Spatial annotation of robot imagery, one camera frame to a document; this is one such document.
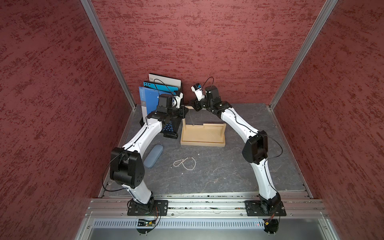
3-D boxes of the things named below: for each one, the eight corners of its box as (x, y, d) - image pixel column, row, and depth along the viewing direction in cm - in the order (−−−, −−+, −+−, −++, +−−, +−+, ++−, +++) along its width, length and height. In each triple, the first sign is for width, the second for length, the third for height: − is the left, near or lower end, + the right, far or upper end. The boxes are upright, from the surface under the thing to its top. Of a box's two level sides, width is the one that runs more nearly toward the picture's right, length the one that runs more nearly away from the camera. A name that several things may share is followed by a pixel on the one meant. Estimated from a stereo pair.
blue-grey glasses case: (143, 165, 91) (142, 163, 88) (156, 145, 100) (155, 142, 97) (152, 169, 89) (151, 167, 87) (164, 148, 99) (163, 145, 96)
